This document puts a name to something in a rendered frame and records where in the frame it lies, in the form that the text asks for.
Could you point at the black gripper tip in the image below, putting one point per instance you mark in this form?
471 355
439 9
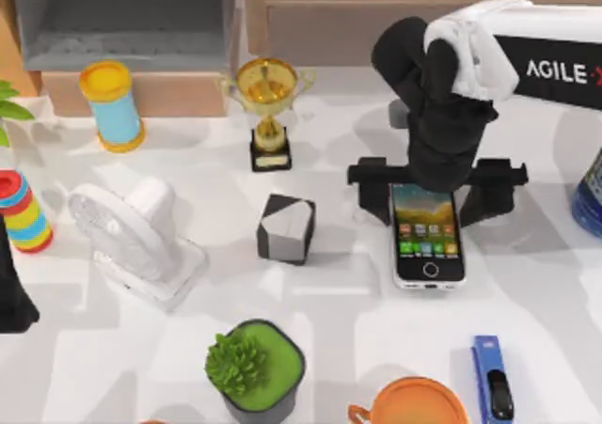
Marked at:
11 292

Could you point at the yellow and blue cup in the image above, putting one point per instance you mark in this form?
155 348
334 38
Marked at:
117 109

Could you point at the white desk fan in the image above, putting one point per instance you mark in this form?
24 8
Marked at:
141 236

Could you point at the blue stapler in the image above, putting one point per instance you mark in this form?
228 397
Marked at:
489 363

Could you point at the wooden shelf unit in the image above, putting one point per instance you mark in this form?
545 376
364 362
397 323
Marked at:
329 24

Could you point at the gold trophy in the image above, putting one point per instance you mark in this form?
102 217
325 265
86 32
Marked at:
268 90

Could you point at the green plant in dark pot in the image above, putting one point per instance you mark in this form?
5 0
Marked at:
263 372

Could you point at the black and white cube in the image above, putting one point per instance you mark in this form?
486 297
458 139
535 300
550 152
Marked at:
284 229

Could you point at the blue bottle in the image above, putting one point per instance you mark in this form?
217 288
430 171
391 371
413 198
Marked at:
590 198

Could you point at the black and white smartphone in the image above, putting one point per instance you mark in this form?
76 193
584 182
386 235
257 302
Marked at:
428 240

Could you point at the stack of coloured rings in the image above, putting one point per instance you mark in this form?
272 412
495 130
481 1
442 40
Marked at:
26 217

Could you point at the pale grey rounded box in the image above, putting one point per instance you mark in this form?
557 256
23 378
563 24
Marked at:
399 114

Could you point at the green leafy plant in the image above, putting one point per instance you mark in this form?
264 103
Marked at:
11 109

